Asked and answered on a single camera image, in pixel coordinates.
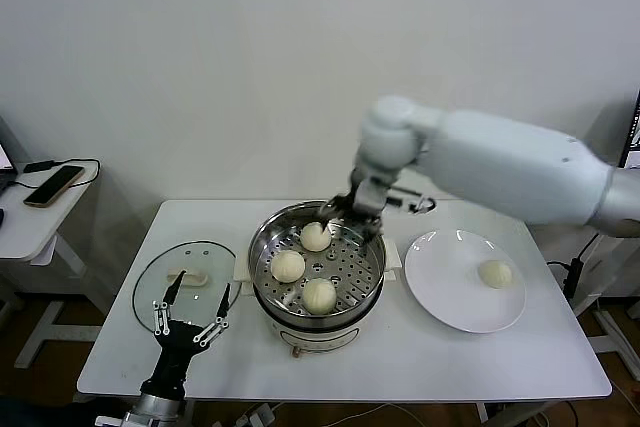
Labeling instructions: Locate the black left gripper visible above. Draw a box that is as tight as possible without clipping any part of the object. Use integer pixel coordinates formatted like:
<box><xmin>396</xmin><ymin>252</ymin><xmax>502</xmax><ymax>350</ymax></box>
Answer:
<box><xmin>139</xmin><ymin>269</ymin><xmax>232</xmax><ymax>396</ymax></box>

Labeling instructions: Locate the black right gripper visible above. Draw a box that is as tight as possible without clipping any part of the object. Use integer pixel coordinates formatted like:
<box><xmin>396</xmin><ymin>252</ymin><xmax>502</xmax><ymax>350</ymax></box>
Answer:
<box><xmin>317</xmin><ymin>194</ymin><xmax>386</xmax><ymax>248</ymax></box>

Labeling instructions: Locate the white steamed baozi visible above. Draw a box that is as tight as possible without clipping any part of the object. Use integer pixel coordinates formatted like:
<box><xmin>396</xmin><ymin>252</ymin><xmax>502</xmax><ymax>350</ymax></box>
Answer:
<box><xmin>270</xmin><ymin>250</ymin><xmax>306</xmax><ymax>283</ymax></box>
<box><xmin>477</xmin><ymin>259</ymin><xmax>514</xmax><ymax>291</ymax></box>
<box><xmin>301</xmin><ymin>277</ymin><xmax>337</xmax><ymax>314</ymax></box>
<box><xmin>299</xmin><ymin>221</ymin><xmax>332</xmax><ymax>252</ymax></box>

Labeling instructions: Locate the glass lid with white handle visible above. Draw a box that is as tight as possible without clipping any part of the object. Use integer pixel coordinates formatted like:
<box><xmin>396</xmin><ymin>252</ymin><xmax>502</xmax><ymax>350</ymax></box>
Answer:
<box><xmin>131</xmin><ymin>240</ymin><xmax>238</xmax><ymax>338</ymax></box>

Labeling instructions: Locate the perforated steel steamer basket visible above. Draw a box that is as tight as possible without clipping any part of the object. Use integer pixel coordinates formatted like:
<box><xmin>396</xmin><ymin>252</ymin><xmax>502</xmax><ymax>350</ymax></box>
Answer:
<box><xmin>246</xmin><ymin>201</ymin><xmax>387</xmax><ymax>318</ymax></box>

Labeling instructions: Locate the white round plate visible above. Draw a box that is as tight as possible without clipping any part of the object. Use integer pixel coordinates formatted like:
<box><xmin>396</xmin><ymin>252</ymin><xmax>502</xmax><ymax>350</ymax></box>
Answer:
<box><xmin>403</xmin><ymin>229</ymin><xmax>526</xmax><ymax>334</ymax></box>

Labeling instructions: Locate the white electric cooker base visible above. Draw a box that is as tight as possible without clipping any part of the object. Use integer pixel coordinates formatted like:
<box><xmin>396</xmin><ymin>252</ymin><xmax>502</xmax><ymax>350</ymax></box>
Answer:
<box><xmin>232</xmin><ymin>239</ymin><xmax>401</xmax><ymax>359</ymax></box>

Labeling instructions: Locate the white power strip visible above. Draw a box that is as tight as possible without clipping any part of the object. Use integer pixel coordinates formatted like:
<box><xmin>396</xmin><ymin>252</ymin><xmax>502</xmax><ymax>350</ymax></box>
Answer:
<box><xmin>239</xmin><ymin>404</ymin><xmax>276</xmax><ymax>427</ymax></box>

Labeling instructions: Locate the white side table with phone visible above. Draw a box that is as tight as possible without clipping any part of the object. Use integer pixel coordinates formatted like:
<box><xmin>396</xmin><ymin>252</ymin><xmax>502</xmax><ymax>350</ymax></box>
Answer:
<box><xmin>0</xmin><ymin>157</ymin><xmax>103</xmax><ymax>371</ymax></box>

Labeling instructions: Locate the black smartphone with gold edge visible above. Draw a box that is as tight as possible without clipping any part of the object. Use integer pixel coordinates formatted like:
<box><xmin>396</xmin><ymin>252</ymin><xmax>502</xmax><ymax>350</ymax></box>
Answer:
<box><xmin>23</xmin><ymin>165</ymin><xmax>86</xmax><ymax>208</ymax></box>

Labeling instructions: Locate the silver open laptop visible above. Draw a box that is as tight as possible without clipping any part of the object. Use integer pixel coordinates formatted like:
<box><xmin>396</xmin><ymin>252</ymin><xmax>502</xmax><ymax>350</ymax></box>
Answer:
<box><xmin>0</xmin><ymin>116</ymin><xmax>17</xmax><ymax>191</ymax></box>

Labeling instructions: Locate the white side table with laptop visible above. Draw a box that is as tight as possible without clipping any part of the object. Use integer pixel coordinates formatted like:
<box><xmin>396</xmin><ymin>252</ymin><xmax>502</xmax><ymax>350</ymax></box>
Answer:
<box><xmin>569</xmin><ymin>226</ymin><xmax>640</xmax><ymax>363</ymax></box>

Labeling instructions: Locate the dark open laptop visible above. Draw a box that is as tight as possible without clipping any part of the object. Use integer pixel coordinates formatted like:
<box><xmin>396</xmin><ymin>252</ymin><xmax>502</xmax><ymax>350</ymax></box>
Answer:
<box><xmin>619</xmin><ymin>89</ymin><xmax>640</xmax><ymax>168</ymax></box>

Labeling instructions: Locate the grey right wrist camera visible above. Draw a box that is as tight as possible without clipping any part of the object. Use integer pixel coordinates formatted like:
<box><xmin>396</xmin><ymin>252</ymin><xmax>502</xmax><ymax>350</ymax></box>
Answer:
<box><xmin>352</xmin><ymin>177</ymin><xmax>390</xmax><ymax>218</ymax></box>

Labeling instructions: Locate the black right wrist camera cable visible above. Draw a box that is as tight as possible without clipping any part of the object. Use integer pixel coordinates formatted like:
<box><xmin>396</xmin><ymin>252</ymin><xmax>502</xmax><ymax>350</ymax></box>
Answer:
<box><xmin>387</xmin><ymin>186</ymin><xmax>437</xmax><ymax>214</ymax></box>

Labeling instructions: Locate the black charger with cable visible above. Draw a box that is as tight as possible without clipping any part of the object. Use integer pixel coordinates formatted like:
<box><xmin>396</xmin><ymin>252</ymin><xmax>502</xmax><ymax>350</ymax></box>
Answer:
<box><xmin>0</xmin><ymin>159</ymin><xmax>101</xmax><ymax>198</ymax></box>

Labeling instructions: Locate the white main table leg frame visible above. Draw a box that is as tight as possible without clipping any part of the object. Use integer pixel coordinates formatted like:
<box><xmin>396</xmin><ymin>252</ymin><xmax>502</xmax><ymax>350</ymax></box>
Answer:
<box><xmin>469</xmin><ymin>401</ymin><xmax>556</xmax><ymax>427</ymax></box>

